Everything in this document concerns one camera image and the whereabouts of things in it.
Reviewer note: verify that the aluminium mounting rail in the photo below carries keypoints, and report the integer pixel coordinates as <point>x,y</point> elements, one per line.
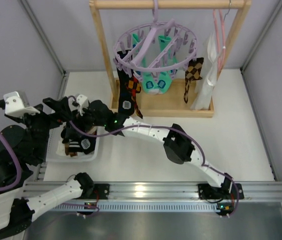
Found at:
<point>180,197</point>

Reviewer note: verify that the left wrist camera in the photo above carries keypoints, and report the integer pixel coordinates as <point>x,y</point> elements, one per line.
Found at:
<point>17,105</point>

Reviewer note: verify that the black blue patterned sock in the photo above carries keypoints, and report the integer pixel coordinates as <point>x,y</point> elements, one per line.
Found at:
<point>81,142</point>

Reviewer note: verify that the brown argyle sock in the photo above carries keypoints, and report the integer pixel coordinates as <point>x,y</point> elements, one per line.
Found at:
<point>193,73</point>

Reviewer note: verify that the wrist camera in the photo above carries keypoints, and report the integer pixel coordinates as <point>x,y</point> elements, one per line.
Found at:
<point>17,105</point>
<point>80,102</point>

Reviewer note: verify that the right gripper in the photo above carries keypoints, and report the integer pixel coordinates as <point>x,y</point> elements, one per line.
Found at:
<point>81,120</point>

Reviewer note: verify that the pink clothes hanger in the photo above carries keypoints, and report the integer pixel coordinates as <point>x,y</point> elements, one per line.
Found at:
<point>221,47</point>

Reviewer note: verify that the purple round clip hanger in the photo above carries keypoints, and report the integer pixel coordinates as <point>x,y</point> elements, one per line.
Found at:
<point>155,48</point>

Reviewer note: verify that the white plastic basket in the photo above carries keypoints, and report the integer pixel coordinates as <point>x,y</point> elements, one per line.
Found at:
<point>83,150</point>

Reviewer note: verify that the wooden clothes rack frame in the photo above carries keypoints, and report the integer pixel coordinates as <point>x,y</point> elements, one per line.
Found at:
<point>171,103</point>

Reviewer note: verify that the socks pile in basket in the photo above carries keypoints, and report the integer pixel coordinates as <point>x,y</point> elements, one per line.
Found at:
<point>68,150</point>

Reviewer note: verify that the black sock with label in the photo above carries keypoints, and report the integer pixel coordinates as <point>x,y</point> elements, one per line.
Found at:
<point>125,104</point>

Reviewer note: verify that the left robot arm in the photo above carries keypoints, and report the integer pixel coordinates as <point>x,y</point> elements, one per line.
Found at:
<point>17,213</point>

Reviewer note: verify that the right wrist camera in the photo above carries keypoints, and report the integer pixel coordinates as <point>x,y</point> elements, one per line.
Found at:
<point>80,102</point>

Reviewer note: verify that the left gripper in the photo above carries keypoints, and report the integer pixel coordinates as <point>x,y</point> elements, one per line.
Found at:
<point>47,117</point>

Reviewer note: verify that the white hanging garment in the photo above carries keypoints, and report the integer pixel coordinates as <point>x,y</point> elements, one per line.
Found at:
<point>209,70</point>

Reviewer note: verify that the red orange argyle sock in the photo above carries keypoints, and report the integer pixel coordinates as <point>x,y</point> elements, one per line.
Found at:
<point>133,86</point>

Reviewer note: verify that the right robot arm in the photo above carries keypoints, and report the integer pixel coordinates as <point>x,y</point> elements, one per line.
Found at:
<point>179,147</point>

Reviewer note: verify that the green sock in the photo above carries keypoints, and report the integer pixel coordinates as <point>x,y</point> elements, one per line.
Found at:
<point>149,86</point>
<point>164,78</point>

